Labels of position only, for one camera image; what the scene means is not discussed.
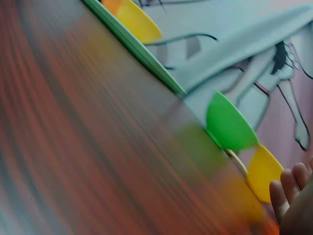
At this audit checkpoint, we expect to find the orange plastic bowl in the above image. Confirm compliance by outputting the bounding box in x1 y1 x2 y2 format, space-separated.
100 0 123 15

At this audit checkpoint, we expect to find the person's right hand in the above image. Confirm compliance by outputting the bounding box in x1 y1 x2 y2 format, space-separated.
268 156 313 235

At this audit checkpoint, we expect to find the green flat tray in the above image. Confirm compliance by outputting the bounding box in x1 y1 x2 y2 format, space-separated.
80 0 188 96

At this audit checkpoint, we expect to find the yellow plastic bowl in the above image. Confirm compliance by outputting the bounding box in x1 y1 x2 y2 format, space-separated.
115 0 163 45
246 143 285 204

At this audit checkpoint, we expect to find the green plastic bowl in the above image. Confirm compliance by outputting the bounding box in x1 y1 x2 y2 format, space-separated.
206 91 260 153

